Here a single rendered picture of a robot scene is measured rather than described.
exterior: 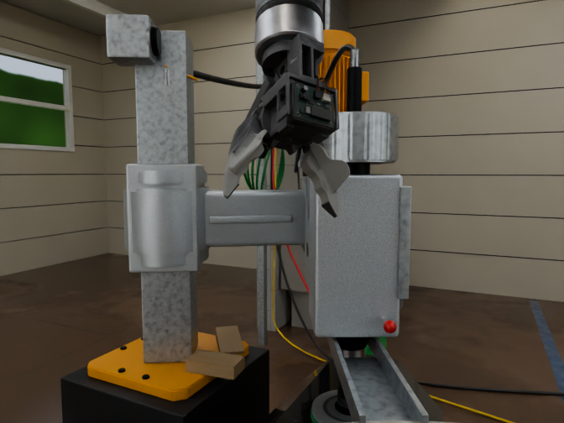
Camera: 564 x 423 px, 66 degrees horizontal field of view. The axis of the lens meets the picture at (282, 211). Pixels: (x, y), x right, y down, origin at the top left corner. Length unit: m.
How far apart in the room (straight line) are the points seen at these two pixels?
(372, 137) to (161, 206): 0.86
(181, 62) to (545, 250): 5.08
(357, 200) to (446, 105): 4.96
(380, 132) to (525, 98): 4.97
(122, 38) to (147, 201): 0.57
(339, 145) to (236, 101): 5.98
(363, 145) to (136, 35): 0.95
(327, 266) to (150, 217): 0.78
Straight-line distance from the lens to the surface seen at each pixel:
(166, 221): 1.63
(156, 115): 1.71
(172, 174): 1.64
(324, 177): 0.55
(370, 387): 1.04
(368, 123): 1.07
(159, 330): 1.81
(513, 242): 5.99
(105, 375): 1.86
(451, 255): 6.03
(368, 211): 1.10
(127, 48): 1.69
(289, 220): 1.72
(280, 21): 0.57
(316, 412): 1.33
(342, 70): 1.79
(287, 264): 4.15
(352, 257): 1.10
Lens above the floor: 1.53
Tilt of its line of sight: 5 degrees down
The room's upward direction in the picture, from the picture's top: straight up
